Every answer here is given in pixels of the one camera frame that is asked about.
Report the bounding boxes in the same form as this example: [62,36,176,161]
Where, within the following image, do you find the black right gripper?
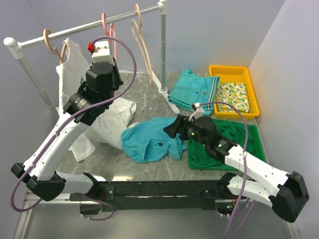
[163,115,208,147]

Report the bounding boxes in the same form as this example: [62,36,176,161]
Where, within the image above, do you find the light blue t shirt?
[121,117,187,163]

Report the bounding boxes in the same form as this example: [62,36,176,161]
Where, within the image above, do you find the pink plastic hanger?
[101,12,117,60]

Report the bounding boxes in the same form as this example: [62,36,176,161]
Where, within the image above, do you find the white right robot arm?
[163,116,310,223]

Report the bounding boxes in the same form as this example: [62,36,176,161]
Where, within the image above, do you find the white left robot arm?
[11,60,123,201]

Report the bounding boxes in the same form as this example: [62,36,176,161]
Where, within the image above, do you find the dark green shirt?
[187,119,246,171]

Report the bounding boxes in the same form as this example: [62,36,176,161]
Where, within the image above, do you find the folded teal polo shirt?
[168,69,220,111]

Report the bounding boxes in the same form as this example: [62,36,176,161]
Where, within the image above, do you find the white flower print shirt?
[56,38,137,162]

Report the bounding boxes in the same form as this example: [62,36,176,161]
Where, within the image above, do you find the beige hanger on right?
[131,3,153,87]

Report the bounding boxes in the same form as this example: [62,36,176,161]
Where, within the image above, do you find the beige hanger with shirt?
[43,28,67,64]

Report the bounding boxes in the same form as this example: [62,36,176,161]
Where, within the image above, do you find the green plastic tray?
[186,121,268,171]

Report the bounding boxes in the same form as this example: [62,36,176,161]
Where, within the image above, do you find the lemon print folded cloth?
[215,82,250,113]

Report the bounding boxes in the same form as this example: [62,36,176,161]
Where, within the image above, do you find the yellow plastic tray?
[209,65,260,119]

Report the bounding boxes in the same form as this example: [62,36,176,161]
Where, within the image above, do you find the black base beam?
[70,180,234,215]

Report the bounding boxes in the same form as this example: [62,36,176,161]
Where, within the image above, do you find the metal clothes rack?
[3,0,180,120]

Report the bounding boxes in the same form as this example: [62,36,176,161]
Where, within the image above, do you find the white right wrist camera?
[188,103,209,122]

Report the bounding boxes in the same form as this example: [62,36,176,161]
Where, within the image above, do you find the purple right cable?
[201,101,256,239]

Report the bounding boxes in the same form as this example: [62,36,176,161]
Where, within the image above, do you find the purple cable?
[9,36,138,222]
[201,101,256,239]

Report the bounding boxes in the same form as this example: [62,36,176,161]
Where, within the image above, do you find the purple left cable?
[9,36,138,222]

